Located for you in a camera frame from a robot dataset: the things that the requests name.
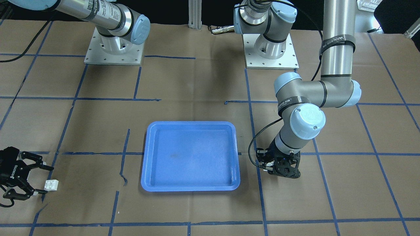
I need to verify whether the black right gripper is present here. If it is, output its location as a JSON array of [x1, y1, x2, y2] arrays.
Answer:
[[0, 147, 54, 201]]

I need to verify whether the blue plastic tray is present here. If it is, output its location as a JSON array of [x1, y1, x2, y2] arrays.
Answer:
[[140, 121, 241, 192]]

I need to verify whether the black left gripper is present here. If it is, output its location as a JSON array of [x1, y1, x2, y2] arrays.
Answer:
[[256, 141, 301, 178]]

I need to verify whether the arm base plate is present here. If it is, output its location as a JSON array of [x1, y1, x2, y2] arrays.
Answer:
[[242, 33, 300, 70], [84, 26, 145, 66]]

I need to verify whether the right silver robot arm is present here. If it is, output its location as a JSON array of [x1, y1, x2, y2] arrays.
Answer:
[[0, 0, 151, 205]]

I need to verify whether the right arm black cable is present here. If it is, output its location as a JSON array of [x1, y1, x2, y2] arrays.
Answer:
[[0, 20, 54, 63]]

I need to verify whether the silver connector plug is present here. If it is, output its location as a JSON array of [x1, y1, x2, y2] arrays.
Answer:
[[207, 25, 235, 35]]

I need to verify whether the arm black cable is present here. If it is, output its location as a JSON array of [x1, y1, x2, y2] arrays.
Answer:
[[248, 118, 284, 169], [0, 20, 54, 63]]

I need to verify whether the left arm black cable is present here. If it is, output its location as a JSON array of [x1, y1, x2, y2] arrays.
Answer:
[[248, 118, 284, 169]]

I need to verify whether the white block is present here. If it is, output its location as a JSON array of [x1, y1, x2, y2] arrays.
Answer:
[[44, 180, 59, 191]]

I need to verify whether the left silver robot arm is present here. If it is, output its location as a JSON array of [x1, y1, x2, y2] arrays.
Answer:
[[234, 0, 362, 178]]

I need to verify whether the aluminium frame post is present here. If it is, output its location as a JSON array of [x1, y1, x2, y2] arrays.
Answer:
[[188, 0, 202, 31]]

